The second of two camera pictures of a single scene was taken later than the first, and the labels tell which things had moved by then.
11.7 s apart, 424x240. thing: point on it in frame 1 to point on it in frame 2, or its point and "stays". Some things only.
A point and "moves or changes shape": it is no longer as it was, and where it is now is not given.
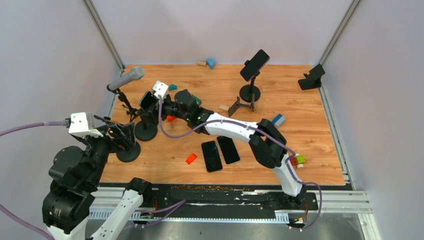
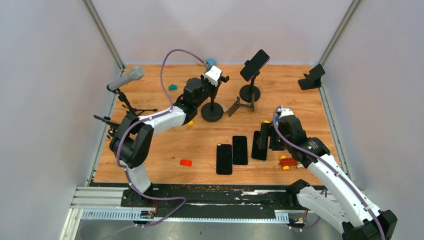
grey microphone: [136, 73] stays
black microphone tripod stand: [133, 112] stays
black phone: [148, 102] moves or changes shape
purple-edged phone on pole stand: [256, 64] stays
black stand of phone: [146, 129] moves or changes shape
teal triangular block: [172, 87] stays
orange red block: [191, 158] to [185, 162]
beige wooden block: [224, 107] stays
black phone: [228, 149] to [240, 155]
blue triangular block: [211, 63] stays
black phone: [211, 156] to [224, 159]
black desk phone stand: [313, 79] stays
